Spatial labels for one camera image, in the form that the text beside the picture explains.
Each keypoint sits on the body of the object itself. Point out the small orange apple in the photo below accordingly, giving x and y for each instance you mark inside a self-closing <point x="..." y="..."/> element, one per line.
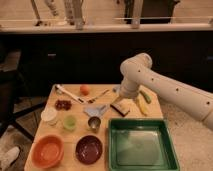
<point x="84" y="89"/>

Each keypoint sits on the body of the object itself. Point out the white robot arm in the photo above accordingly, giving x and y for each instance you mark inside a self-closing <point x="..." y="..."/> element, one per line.
<point x="137" y="71"/>

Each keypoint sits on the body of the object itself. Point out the small metal cup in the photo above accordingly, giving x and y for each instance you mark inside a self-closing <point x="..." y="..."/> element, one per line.
<point x="94" y="123"/>

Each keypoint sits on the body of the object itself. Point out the green plastic cup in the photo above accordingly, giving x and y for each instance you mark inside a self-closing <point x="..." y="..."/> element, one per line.
<point x="69" y="122"/>

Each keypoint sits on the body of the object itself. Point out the white paper cup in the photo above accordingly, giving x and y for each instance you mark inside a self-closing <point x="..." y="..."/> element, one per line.
<point x="49" y="116"/>

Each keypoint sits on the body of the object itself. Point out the brown yellow scrub sponge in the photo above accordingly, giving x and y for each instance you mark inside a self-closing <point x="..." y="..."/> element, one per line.
<point x="119" y="107"/>

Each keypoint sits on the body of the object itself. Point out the light blue cloth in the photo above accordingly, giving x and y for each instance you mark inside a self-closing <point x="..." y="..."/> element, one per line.
<point x="96" y="111"/>

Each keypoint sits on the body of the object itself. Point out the yellow banana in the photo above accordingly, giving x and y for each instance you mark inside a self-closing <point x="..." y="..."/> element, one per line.
<point x="141" y="107"/>

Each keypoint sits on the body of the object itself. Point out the bunch of dark grapes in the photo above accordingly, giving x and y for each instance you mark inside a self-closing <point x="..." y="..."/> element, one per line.
<point x="63" y="105"/>

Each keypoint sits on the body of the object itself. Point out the green plastic tray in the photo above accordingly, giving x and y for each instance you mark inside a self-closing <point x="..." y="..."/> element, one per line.
<point x="140" y="145"/>

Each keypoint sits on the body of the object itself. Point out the dark purple bowl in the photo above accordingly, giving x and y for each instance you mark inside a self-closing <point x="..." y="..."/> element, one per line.
<point x="89" y="149"/>

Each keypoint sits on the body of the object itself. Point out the orange plastic bowl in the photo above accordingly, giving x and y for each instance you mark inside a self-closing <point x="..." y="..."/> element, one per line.
<point x="47" y="152"/>

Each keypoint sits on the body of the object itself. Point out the black chair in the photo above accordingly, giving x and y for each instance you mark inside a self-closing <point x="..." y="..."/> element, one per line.
<point x="7" y="100"/>

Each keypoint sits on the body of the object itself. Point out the white shoe on floor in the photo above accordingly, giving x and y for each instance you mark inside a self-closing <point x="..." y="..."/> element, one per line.
<point x="9" y="157"/>

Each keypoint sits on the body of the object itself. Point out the wooden handled fork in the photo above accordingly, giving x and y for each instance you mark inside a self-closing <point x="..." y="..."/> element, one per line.
<point x="98" y="96"/>

